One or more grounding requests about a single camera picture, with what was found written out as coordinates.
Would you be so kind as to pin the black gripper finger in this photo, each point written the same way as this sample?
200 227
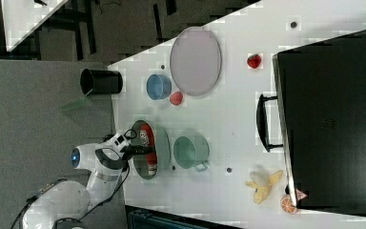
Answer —
139 148

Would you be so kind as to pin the blue bowl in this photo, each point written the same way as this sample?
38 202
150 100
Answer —
158 86

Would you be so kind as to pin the small red strawberry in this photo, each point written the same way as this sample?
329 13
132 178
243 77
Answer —
254 61

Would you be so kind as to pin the green oval strainer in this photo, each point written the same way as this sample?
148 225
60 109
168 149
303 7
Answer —
162 148

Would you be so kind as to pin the orange slice toy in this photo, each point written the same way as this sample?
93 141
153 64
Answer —
286 205

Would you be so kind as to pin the silver toaster oven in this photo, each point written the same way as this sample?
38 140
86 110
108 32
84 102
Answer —
320 91

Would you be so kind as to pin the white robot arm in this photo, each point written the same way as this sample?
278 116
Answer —
64 203

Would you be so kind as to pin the red plush ketchup bottle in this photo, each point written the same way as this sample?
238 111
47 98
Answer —
147 140

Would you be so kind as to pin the blue metal frame rail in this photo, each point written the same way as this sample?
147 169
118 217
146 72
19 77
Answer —
140 218

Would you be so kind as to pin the green mug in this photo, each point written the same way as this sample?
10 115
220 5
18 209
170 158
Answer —
192 152

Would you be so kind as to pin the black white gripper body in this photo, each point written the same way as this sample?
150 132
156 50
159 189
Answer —
116 147

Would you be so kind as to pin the black cup with green scoop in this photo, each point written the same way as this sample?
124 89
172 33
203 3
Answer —
96 82

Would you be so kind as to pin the yellow plush banana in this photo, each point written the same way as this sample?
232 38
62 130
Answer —
263 184

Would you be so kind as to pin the lavender round plate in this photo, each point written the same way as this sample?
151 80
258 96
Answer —
195 61

